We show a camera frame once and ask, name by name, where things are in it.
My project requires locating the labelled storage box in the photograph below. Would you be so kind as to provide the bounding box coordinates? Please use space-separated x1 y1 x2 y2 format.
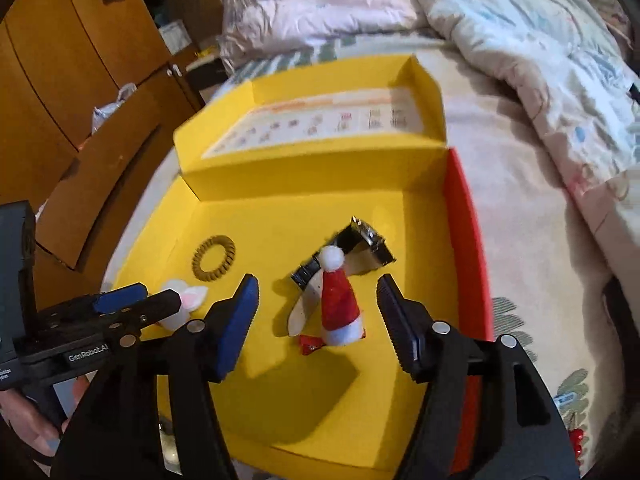
159 20 192 56

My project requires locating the printed instruction sheet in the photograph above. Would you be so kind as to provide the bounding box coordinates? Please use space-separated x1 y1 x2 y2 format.
202 86 425 158

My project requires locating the red santa hat hair clip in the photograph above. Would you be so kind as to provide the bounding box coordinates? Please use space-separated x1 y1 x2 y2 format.
318 245 366 347

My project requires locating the black nightstand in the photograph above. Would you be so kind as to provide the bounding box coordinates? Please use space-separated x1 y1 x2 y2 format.
184 57 232 107

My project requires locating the white plastic bag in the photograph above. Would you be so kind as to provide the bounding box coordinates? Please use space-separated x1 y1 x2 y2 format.
90 82 138 136

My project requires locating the person's left hand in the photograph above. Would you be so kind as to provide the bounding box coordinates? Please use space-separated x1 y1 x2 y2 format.
0 377 91 461

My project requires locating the yellow cardboard box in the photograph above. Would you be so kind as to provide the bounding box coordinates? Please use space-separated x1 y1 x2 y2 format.
102 54 496 476

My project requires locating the small red packet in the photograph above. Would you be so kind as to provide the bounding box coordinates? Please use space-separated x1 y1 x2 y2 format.
299 327 369 356

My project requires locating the floral white quilt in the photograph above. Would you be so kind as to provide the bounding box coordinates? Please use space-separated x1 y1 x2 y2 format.
400 0 640 246

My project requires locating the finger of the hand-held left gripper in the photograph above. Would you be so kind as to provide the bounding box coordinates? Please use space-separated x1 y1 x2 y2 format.
114 290 182 335
92 283 149 314

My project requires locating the clear plastic bag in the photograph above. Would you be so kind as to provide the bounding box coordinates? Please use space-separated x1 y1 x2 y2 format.
220 0 267 36

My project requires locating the olive spiral hair tie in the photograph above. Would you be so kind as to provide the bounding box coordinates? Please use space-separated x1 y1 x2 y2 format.
191 234 236 281

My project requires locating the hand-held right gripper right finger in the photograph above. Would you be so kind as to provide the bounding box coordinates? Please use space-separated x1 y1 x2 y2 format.
376 274 581 480

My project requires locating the pink pillow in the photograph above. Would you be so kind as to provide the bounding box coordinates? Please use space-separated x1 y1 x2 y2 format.
219 0 422 63

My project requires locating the red ornament hairpin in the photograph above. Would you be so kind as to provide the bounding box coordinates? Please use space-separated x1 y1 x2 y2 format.
569 426 587 461

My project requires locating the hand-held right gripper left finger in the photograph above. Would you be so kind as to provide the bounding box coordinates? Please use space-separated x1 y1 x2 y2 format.
52 274 261 480

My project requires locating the white plush rabbit hair clip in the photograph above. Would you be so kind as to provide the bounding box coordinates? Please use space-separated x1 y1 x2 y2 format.
159 280 209 332

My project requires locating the wooden wardrobe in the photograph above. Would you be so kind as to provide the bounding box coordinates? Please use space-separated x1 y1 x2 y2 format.
0 0 207 272

